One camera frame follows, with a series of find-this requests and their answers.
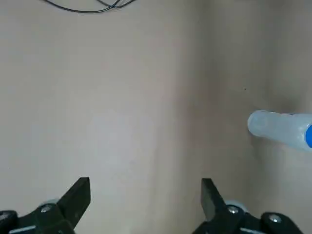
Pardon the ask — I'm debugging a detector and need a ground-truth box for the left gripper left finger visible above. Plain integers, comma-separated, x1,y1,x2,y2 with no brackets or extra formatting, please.
0,177,92,234

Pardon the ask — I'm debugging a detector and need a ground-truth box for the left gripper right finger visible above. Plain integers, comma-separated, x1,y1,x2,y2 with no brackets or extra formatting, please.
192,178,304,234

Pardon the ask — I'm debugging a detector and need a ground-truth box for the black table cable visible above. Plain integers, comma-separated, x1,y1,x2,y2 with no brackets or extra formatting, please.
43,0,137,14

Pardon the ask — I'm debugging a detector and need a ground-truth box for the clear drink bottle blue cap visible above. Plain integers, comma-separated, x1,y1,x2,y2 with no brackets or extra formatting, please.
247,110,312,154

